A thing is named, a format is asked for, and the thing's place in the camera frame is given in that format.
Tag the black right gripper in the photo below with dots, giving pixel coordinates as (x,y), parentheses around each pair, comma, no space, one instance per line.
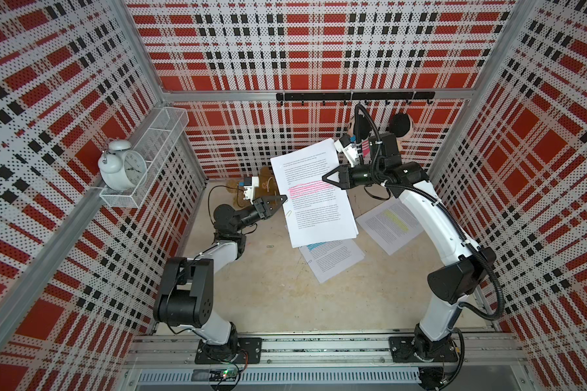
(347,177)

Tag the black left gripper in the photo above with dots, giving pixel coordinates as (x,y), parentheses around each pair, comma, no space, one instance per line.
(262,202)

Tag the pink highlighted paper document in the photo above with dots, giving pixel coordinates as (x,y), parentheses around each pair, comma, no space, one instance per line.
(321,212)

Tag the yellow highlighted paper document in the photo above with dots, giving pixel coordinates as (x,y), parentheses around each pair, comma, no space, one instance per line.
(391,225)

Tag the blue highlighted paper document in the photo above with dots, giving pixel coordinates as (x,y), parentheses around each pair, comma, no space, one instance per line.
(328,259)

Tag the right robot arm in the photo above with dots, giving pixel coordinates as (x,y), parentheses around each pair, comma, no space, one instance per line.
(374,158)

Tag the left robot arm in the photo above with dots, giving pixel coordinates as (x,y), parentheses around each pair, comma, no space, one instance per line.
(186,295)

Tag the brown teddy bear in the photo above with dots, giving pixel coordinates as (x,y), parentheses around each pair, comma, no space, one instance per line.
(268,186)

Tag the pink striped plush doll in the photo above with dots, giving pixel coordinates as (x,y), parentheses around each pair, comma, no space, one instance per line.
(365,130)

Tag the blue striped plush doll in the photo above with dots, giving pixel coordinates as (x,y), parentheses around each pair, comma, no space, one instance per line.
(401,125)

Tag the white alarm clock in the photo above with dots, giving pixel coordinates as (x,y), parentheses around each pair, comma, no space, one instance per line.
(121,167)

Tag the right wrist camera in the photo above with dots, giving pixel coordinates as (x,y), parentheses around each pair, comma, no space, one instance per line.
(347,146)

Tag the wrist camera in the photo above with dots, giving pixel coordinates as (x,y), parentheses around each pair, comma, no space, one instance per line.
(250,186)
(347,146)

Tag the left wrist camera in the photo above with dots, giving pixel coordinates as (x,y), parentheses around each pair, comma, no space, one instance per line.
(250,186)

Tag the black wall hook rail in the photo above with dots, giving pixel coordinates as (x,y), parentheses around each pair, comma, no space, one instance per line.
(353,96)

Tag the white wire shelf basket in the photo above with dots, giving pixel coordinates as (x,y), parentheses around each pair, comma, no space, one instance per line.
(156,145)

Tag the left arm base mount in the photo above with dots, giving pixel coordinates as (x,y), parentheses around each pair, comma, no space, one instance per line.
(238,350)

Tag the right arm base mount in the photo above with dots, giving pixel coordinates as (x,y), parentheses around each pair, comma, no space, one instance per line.
(419,349)

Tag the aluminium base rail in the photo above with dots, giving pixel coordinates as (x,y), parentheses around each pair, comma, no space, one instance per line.
(475,359)

